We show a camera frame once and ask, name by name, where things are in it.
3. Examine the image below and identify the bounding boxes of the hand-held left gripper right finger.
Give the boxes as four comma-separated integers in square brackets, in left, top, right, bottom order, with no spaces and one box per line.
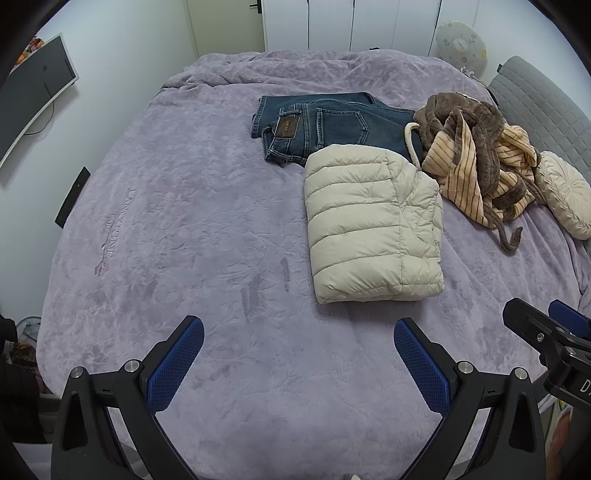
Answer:
[393,318,548,480]

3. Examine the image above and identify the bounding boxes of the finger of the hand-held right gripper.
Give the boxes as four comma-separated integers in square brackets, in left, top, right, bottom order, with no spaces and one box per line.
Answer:
[502,298,577,365]
[549,300,591,341]

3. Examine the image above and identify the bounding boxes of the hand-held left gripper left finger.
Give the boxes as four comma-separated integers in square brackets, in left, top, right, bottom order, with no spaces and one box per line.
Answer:
[51,315,205,480]

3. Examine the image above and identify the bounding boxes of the cream quilted puffer jacket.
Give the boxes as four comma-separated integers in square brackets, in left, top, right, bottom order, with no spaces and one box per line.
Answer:
[303,144,445,304]

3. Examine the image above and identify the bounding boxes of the person's right forearm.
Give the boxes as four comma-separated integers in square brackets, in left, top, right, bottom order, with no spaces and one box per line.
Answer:
[547,406,577,480]

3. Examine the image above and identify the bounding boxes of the cream round cushion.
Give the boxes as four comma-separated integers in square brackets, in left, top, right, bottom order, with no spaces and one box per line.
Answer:
[536,151,591,241]

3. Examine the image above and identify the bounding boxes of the purple plush blanket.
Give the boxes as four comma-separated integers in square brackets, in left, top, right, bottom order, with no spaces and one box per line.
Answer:
[34,48,591,480]

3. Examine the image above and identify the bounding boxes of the brown striped fleece robe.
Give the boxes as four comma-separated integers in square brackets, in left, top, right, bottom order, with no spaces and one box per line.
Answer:
[405,92,548,254]

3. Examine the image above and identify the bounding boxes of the black flat strip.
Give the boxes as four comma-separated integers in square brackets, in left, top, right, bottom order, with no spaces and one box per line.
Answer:
[55,167,92,228]

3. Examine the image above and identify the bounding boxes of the grey quilted headboard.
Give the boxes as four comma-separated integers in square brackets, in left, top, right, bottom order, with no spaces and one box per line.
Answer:
[488,56,591,183]

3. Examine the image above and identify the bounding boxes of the blue denim jeans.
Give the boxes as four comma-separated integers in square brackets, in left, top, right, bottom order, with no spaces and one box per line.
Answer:
[250,92,423,168]

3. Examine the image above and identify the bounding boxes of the curved computer monitor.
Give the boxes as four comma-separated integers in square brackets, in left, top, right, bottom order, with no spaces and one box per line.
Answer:
[0,33,79,160]

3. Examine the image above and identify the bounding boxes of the white wardrobe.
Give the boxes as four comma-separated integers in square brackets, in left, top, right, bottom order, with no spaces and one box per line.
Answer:
[249,0,467,58]

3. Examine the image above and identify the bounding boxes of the black monitor cable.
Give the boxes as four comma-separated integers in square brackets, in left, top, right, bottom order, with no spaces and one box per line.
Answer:
[23,102,55,136]

